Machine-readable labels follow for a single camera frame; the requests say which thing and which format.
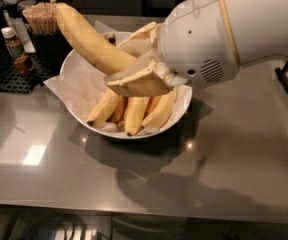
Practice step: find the black stirrer holder cup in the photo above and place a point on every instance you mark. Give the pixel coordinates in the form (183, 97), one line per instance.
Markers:
(52, 48)

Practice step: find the curved yellow banana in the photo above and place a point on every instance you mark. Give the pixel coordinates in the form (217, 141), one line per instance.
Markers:
(88, 43)

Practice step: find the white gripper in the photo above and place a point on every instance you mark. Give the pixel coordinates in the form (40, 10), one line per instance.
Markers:
(197, 45)

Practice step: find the small orange-brown banana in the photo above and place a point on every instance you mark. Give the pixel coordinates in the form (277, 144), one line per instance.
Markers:
(119, 111)

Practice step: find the right yellow banana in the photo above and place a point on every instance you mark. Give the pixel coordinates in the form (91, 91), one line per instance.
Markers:
(161, 113)

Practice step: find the white flat packet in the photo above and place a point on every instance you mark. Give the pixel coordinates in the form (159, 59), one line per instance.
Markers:
(21, 31)

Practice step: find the black rubber grid mat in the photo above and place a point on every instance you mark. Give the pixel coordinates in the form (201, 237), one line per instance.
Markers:
(12, 82)

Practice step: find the left yellow banana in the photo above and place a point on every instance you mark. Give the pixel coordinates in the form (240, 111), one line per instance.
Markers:
(103, 109)

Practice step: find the sauce bottle with white cap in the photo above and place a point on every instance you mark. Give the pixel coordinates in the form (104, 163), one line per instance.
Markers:
(21, 60)

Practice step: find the dark jar with grey lid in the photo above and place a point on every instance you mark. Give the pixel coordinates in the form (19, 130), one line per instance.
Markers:
(12, 8)

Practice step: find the bundle of wooden stirrers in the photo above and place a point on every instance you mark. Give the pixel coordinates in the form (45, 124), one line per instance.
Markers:
(42, 18)

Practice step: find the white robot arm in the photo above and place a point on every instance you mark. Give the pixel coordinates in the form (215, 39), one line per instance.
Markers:
(259, 29)

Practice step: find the white paper liner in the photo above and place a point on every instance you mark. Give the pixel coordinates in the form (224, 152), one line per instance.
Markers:
(70, 90)

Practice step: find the middle yellow banana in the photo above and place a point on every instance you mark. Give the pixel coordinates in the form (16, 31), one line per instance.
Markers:
(134, 114)

